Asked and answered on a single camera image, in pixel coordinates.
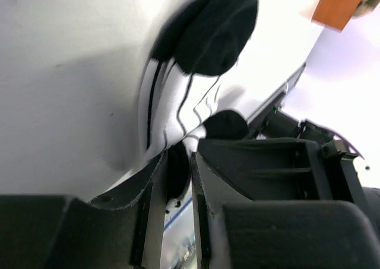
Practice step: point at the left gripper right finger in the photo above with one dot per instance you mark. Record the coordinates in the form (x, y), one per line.
(232, 231)

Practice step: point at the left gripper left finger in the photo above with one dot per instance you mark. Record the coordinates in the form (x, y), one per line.
(121, 228)

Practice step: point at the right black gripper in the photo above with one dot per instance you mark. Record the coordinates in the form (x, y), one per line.
(286, 168)

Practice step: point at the white black striped sock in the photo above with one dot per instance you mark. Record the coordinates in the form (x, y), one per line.
(196, 50)

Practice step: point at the orange compartment tray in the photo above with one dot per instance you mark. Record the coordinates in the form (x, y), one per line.
(334, 14)

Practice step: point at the aluminium table rail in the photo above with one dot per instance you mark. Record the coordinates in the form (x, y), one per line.
(279, 95)

